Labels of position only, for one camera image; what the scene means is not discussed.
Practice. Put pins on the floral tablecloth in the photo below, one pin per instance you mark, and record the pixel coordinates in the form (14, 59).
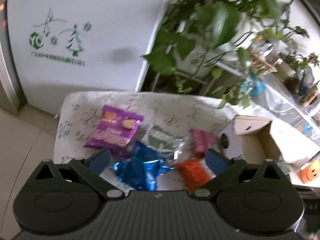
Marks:
(178, 114)

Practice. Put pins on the silver foil snack bag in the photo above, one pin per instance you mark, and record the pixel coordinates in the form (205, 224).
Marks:
(166, 144)

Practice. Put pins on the purple snack bag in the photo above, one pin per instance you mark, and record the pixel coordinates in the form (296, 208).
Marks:
(115, 130)

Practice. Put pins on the brown teapot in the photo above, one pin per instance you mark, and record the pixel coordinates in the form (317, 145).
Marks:
(292, 85)

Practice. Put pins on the small green potted plant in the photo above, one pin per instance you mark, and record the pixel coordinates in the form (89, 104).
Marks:
(293, 66)

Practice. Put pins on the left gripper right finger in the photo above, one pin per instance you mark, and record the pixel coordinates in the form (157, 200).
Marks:
(225, 171)

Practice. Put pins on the wicker basket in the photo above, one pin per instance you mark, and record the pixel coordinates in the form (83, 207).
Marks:
(261, 66)

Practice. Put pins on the white refrigerator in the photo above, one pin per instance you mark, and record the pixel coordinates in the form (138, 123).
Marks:
(66, 46)

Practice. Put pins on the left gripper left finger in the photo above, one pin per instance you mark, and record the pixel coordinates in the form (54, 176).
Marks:
(89, 171)

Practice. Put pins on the white plant pot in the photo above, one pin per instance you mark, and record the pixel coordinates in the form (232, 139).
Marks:
(199, 63)

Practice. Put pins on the pothos plant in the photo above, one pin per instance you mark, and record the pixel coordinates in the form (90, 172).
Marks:
(215, 23)

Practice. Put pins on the blue foil snack bag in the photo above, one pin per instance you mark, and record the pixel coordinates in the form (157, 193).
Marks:
(141, 170)

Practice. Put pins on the orange smiley cup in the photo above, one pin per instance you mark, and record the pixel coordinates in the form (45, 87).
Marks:
(311, 172)

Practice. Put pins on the cardboard box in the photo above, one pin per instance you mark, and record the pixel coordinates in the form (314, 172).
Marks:
(256, 139)

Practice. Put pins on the orange snack bag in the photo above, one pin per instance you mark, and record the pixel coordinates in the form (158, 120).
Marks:
(195, 173)

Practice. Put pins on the pink snack bag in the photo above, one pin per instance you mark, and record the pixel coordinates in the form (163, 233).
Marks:
(202, 140)

